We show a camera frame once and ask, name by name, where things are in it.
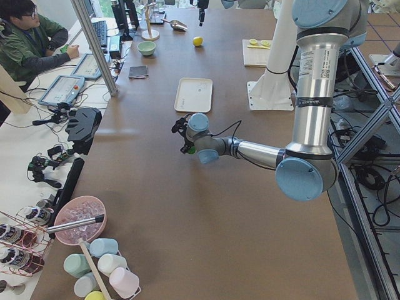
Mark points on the steel scoop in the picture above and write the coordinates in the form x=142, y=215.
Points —
x=176, y=25

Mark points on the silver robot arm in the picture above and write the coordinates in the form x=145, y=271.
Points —
x=300, y=76

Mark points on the green lime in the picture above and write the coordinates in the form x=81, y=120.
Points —
x=191, y=150

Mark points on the wooden mug tree stand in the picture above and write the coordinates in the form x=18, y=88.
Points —
x=149, y=34

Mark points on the black monitor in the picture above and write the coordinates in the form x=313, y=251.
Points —
x=126, y=18

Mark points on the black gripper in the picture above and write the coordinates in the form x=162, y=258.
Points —
x=187, y=144
x=203, y=4

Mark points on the upper teach pendant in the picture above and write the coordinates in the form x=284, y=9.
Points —
x=87, y=68

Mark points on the mint green bowl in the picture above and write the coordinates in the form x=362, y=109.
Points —
x=146, y=48

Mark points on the grey folded cloth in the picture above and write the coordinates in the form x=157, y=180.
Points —
x=138, y=72

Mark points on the copper bottle rack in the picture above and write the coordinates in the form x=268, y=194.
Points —
x=24, y=245

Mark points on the yellow lemon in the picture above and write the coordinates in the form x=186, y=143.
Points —
x=197, y=41

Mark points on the aluminium frame post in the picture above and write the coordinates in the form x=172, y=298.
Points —
x=87, y=27

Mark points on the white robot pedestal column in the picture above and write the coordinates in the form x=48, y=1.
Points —
x=272, y=91

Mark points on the bamboo cutting board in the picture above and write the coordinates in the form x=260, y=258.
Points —
x=256, y=52

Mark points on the seated person green jacket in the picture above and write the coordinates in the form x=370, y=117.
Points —
x=30, y=49

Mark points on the teach pendant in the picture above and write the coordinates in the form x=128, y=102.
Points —
x=64, y=89
x=87, y=68

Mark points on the cream rabbit tray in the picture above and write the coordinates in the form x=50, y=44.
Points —
x=194, y=95

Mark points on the lower teach pendant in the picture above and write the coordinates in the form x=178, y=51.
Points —
x=64, y=89

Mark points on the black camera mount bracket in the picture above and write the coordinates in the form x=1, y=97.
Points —
x=180, y=125

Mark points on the pastel cups rack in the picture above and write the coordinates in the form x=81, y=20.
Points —
x=102, y=260

